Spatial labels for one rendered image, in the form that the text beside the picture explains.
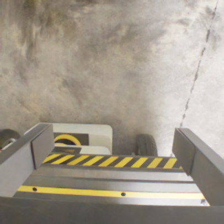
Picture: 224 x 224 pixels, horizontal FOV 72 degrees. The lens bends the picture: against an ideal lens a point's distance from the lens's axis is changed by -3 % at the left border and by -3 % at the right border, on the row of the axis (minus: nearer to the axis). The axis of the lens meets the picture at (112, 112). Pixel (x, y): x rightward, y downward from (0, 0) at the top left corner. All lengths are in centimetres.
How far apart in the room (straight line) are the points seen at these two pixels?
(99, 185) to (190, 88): 45
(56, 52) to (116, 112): 29
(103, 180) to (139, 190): 7
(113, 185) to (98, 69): 38
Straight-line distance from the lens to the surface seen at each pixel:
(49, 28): 60
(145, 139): 50
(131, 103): 56
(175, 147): 17
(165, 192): 32
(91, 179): 30
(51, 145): 17
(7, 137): 63
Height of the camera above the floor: 55
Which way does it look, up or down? 74 degrees down
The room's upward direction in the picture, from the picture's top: 172 degrees counter-clockwise
